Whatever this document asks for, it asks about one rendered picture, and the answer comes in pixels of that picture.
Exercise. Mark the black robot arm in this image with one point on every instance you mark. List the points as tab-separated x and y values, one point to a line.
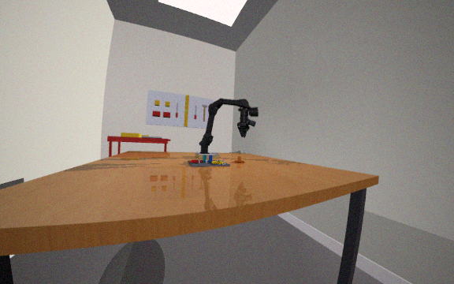
213	108

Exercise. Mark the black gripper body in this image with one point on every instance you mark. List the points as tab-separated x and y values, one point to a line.
243	122

